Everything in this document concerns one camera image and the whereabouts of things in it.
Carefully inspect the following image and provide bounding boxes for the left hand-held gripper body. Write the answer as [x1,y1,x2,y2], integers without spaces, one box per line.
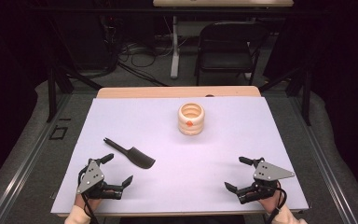
[76,158,124,201]

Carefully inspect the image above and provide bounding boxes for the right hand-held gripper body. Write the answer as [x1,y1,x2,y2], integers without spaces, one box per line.
[236,158,296,205]

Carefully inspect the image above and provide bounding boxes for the black plastic spatula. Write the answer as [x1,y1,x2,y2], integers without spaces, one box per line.
[103,136,157,170]

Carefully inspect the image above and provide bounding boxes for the cream ribbed utensil holder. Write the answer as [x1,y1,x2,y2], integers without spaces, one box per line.
[177,102,206,137]

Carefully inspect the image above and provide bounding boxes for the person's left hand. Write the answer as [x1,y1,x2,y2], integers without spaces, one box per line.
[74,193,103,215]

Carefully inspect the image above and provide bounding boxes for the person's right hand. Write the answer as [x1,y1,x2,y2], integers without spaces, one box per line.
[256,193,283,216]

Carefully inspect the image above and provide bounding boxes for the white board mat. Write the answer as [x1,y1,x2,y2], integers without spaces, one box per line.
[50,96,310,216]

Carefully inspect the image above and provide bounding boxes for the wooden table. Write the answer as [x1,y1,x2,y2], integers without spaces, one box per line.
[57,85,304,218]

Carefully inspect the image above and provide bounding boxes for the black metal stand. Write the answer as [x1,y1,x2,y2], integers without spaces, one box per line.
[258,63,312,127]
[45,18,104,123]

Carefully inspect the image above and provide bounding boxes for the black folding chair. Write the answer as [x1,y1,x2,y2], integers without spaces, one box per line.
[193,21,270,87]

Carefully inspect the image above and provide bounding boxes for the white-legged background table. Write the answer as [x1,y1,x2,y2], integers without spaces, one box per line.
[152,0,295,80]

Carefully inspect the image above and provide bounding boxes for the black horizontal crossbar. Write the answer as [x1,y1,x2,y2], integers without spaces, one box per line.
[27,7,327,15]

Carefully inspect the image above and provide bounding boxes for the left hand-held gripper black cable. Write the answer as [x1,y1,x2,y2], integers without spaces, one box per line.
[77,166,101,224]

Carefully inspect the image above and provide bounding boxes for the hand-held gripper black cable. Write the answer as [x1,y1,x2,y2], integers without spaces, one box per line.
[77,166,101,224]
[264,179,289,224]

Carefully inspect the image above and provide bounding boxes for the right hand-held gripper black cable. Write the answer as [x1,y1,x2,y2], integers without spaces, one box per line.
[264,179,289,224]

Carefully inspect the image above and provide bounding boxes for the aluminium floor rail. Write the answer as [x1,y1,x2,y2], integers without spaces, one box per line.
[287,92,358,224]
[0,92,73,224]

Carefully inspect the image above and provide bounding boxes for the bundle of floor cables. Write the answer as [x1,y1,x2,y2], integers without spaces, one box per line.
[105,15,176,88]

